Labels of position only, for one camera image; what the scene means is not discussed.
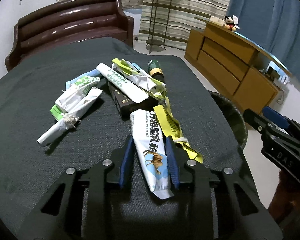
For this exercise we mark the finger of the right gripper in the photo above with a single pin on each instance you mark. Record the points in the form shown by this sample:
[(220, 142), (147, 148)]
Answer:
[(275, 117)]

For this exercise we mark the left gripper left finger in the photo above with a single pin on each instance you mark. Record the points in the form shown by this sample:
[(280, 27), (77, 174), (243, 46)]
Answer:
[(78, 201)]

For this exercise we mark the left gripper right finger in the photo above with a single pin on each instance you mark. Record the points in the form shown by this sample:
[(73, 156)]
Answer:
[(218, 204)]

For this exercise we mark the white paper wrapper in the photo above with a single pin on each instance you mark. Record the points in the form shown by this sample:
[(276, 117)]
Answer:
[(70, 118)]

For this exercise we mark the yellow wrapper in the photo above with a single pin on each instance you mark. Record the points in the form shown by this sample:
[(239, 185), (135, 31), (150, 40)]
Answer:
[(171, 127)]

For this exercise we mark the white camel milk packet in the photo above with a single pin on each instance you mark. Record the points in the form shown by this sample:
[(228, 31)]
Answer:
[(149, 143)]

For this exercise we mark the green white carton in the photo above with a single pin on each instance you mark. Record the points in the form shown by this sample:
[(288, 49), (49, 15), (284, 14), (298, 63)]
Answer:
[(73, 95)]

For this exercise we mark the dark brown cigarette box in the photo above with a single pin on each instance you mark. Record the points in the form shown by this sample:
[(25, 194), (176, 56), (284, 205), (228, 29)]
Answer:
[(125, 105)]

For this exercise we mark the green yellow bottle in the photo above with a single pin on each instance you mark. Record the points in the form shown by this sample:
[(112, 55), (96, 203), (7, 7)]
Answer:
[(155, 71)]

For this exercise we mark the black trash bin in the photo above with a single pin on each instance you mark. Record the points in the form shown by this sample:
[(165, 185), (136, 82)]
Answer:
[(233, 117)]

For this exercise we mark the wooden sideboard cabinet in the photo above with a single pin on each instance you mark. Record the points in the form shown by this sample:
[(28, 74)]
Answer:
[(237, 67)]

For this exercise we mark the dark green table cloth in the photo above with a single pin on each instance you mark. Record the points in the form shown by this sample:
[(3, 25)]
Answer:
[(29, 90)]

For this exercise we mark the mickey mouse plush toy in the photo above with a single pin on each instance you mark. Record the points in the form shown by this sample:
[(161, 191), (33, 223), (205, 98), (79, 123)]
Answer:
[(231, 23)]

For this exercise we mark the blue curtain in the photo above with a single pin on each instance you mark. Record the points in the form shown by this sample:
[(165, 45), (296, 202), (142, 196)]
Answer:
[(275, 26)]

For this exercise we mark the small beige box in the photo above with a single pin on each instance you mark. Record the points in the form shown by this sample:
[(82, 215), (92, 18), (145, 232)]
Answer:
[(216, 20)]

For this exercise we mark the black metal plant stand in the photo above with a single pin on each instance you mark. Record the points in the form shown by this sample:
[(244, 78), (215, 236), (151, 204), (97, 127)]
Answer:
[(153, 39)]

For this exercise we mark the striped curtain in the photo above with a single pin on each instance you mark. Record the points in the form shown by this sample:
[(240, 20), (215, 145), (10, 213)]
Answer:
[(182, 18)]

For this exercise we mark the dark brown leather sofa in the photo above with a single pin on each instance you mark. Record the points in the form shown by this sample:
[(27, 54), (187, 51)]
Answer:
[(68, 22)]

